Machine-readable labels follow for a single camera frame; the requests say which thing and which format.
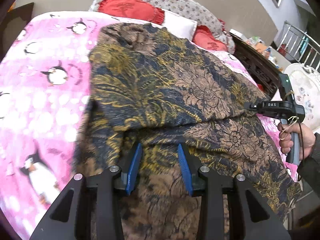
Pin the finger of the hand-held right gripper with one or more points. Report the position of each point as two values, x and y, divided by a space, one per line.
252 106

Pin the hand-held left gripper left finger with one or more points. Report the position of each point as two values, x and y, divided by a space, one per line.
133 167

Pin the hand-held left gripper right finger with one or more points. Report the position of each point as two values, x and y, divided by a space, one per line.
185 170

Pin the brown floral patterned garment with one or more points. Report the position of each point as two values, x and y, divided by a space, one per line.
162 80

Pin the person's right forearm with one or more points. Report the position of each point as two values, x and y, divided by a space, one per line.
311 175

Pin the person's right hand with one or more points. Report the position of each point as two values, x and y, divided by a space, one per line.
285 141

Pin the white floral upholstered chair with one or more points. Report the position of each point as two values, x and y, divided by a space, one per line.
303 87

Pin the dark carved wooden headboard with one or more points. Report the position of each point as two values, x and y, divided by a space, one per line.
257 65

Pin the pile of colourful packets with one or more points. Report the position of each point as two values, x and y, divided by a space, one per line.
261 46

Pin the stainless steel rack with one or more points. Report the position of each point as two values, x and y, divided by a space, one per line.
290 37

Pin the small red heart pillow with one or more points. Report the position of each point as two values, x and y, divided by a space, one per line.
208 41

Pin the white pillow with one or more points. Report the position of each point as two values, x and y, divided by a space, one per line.
180 25

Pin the pink penguin printed blanket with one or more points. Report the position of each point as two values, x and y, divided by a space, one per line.
37 92

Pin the floral patterned pillow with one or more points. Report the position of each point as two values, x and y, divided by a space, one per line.
180 2

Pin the large red heart pillow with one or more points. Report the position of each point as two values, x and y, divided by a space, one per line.
127 8

